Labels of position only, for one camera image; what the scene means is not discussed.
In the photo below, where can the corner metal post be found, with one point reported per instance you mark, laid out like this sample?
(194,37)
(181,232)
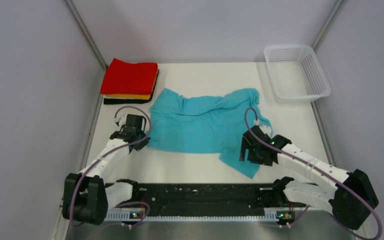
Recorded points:
(328,23)
(85,33)

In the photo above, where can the white cable duct strip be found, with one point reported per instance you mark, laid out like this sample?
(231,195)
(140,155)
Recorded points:
(126,215)

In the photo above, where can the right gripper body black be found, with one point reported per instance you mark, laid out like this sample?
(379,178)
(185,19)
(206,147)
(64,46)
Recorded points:
(253,155)

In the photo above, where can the red folded t-shirt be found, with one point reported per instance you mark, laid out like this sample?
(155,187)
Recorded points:
(124,78)

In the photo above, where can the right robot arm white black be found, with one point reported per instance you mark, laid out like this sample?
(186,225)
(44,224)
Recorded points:
(334,190)

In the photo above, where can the aluminium rail frame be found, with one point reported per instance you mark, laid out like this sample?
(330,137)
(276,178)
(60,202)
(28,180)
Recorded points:
(62,225)

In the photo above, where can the teal t-shirt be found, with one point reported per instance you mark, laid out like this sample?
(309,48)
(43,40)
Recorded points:
(206,125)

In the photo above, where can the right corner metal post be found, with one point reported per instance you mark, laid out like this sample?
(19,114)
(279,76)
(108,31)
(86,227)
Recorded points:
(328,23)

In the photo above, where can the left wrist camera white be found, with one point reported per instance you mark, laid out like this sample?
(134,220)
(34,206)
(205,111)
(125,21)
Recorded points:
(120,120)

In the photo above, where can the white plastic basket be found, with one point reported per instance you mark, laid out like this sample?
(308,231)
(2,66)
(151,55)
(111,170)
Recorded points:
(295,74)

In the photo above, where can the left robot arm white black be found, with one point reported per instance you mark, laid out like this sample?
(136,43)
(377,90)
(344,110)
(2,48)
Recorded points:
(88,194)

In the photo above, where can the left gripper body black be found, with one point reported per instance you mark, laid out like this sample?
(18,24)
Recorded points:
(142,144)

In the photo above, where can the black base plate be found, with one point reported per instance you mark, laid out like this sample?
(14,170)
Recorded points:
(207,199)

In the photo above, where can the left corner metal post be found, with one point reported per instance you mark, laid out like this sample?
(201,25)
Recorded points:
(85,33)

